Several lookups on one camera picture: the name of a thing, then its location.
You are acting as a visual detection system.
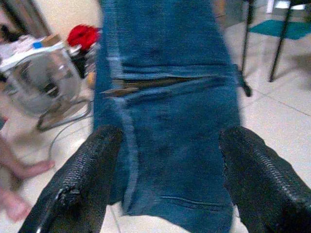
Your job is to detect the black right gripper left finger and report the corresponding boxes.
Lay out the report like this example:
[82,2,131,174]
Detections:
[18,125,123,233]

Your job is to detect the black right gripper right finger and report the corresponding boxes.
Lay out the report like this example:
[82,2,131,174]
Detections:
[218,126,311,233]

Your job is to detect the blue denim jeans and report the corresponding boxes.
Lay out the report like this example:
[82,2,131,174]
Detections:
[93,0,243,233]

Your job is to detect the person bare foot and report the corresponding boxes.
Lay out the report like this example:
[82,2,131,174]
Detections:
[0,135,56,223]

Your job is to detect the black metal clothes rack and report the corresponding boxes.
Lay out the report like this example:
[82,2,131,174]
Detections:
[237,0,255,98]

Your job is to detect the black table leg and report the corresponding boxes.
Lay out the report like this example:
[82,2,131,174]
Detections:
[268,0,293,83]

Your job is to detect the red cloth pile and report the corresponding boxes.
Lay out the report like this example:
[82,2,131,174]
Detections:
[67,24,102,50]

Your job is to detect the teal floor mat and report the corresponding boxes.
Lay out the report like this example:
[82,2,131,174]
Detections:
[249,19,311,41]

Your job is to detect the black floor cable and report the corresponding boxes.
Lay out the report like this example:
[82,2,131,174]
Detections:
[36,99,95,161]

